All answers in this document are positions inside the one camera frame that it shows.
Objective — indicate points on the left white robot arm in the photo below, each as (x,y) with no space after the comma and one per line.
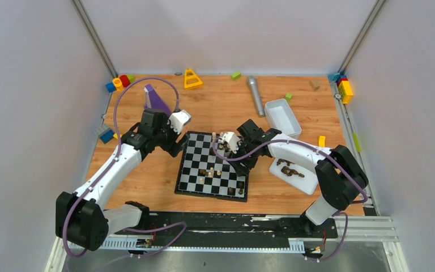
(82,217)

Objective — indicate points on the grey blue brick left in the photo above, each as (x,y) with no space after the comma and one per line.
(104,133)

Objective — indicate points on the purple metronome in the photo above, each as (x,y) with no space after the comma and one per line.
(154,101)

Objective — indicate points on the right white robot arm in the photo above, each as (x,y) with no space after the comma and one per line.
(335,171)

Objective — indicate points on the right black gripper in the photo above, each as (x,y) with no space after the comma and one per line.
(240,170)

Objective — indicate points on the white box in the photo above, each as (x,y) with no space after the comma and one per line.
(280,116)

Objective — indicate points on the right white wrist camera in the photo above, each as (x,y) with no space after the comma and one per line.
(231,140)

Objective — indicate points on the green block top centre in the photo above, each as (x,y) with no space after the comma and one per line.
(235,75)

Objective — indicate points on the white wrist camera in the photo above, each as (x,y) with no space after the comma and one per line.
(231,140)
(178,120)

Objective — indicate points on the red cylinder block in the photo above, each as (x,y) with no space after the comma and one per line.
(125,80)

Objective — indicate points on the white box lid tray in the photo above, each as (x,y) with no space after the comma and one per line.
(307,184)

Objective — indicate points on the black white chessboard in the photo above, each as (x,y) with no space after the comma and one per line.
(203,174)

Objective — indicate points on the silver microphone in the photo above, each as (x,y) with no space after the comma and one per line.
(253,85)

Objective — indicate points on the blue block left corner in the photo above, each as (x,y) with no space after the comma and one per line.
(110,87)

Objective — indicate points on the brown wooden block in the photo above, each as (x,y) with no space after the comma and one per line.
(315,85)

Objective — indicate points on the yellow cylinder block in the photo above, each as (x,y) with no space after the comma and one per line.
(118,84)

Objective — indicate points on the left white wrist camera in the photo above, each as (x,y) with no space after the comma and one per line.
(178,120)

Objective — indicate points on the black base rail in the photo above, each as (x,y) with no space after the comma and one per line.
(227,230)

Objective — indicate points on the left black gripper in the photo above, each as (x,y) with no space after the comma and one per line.
(173,140)

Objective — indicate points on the dark chess pieces pile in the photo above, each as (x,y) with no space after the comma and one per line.
(287,170)

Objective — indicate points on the yellow triangle toy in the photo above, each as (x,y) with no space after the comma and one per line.
(191,80)

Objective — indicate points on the yellow brick stack right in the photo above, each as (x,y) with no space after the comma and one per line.
(345,91)

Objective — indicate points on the small yellow block right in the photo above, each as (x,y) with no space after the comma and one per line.
(322,141)

